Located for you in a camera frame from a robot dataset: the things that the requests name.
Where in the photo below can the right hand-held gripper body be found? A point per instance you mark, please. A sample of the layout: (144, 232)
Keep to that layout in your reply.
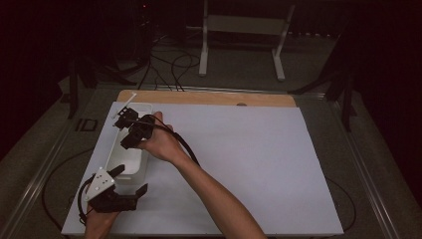
(139, 124)

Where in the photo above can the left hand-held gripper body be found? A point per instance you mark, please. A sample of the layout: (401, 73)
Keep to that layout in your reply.
(112, 202)

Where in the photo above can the white rectangular plastic container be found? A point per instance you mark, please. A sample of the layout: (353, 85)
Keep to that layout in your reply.
(131, 161)

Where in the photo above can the person's left hand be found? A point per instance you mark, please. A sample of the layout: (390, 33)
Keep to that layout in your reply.
(99, 224)

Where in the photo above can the person's right hand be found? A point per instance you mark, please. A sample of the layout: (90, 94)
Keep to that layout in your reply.
(164, 146)

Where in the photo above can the black tripod stand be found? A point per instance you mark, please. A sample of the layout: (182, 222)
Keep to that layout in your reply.
(73, 93)
(346, 106)

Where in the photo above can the white table cover sheet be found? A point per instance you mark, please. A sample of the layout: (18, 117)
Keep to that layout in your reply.
(249, 166)

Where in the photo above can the white metal stand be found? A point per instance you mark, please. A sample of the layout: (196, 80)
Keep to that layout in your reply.
(245, 25)

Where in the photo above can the black rectangular floor bracket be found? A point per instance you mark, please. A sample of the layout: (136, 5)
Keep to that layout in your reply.
(86, 125)

